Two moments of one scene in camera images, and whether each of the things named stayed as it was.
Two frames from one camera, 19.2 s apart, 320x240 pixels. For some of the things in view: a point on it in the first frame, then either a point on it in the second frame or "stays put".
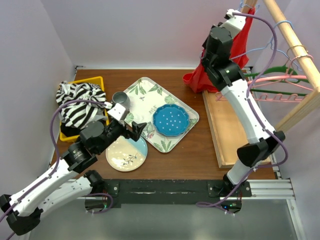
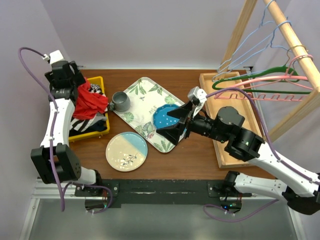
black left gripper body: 125,131 → 77,78
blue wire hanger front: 271,45 → 271,45
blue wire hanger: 248,6 → 262,24
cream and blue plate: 126,154 stays put
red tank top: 199,79 → 87,104
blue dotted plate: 171,120 stays put
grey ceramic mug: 122,98 stays put
